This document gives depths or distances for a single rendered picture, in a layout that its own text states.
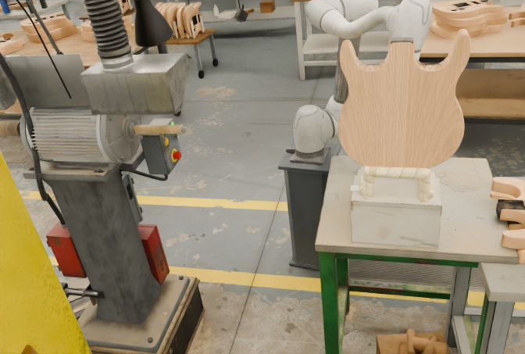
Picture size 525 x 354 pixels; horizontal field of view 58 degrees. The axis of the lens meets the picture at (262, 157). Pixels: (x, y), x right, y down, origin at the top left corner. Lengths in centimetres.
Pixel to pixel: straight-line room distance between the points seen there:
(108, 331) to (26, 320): 150
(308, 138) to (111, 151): 105
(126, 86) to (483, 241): 123
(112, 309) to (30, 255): 151
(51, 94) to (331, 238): 109
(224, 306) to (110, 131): 135
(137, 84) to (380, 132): 75
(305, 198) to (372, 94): 127
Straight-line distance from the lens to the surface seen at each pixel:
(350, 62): 134
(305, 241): 275
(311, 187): 250
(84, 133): 180
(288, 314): 265
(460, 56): 134
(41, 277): 95
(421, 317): 266
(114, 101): 161
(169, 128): 175
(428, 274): 287
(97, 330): 245
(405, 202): 152
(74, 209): 207
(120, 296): 232
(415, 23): 164
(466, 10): 360
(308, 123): 238
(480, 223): 176
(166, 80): 149
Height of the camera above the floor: 200
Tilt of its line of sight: 30 degrees down
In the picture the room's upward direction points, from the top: 7 degrees counter-clockwise
